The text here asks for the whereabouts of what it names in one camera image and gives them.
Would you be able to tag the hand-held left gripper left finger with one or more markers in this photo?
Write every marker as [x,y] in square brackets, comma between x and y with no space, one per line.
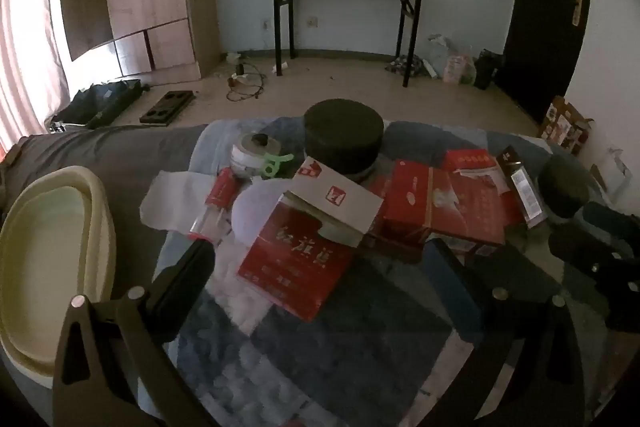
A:
[185,277]

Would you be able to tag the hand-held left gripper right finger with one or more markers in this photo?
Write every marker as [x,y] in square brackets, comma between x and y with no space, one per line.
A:
[452,287]

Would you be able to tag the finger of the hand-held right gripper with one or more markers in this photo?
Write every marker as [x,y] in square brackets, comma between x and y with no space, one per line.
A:
[590,262]
[607,214]

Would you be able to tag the black foam cylinder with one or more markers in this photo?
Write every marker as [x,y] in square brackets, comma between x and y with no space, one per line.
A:
[342,132]
[565,187]

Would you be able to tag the shiny red cardboard box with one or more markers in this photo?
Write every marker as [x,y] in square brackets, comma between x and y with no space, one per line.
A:
[450,207]

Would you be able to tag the slim dark red box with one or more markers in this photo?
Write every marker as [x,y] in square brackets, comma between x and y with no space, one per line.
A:
[525,192]

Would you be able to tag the grey oval pouch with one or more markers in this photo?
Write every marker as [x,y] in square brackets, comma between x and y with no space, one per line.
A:
[252,212]

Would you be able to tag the large red cardboard box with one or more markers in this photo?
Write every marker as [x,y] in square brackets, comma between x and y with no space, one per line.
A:
[290,267]

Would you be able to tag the cream plastic basin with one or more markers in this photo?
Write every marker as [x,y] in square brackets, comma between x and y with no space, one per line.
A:
[45,257]

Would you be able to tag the white tissue paper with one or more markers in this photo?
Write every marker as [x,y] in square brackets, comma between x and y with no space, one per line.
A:
[170,202]

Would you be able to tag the small red packet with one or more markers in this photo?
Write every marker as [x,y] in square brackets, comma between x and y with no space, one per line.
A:
[222,189]

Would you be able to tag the printed cardboard box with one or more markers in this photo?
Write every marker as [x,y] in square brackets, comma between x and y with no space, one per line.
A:
[565,127]

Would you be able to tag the green plastic clip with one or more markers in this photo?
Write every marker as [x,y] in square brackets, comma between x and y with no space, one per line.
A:
[272,167]

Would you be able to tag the patchwork blanket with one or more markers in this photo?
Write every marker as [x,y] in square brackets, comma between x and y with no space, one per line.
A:
[325,357]

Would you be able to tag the black foam tray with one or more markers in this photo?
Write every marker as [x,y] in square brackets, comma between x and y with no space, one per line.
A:
[167,107]

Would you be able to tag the black container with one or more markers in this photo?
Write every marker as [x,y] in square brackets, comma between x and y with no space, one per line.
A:
[487,72]

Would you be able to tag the dark bag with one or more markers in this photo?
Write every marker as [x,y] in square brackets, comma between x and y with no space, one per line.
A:
[100,104]

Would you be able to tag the pink plastic bag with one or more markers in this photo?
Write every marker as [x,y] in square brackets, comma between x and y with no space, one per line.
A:
[456,69]

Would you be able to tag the black door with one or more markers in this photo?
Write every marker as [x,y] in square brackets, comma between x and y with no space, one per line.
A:
[545,7]

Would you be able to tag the pile of clothes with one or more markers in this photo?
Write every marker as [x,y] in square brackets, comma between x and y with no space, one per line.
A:
[405,66]

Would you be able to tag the clear plastic bag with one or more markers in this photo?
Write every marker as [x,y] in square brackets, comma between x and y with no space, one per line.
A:
[440,54]

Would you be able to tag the pink curtain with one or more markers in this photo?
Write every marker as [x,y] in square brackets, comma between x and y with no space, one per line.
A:
[25,47]

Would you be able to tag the wall outlet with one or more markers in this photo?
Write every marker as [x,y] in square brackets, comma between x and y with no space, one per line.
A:
[313,22]

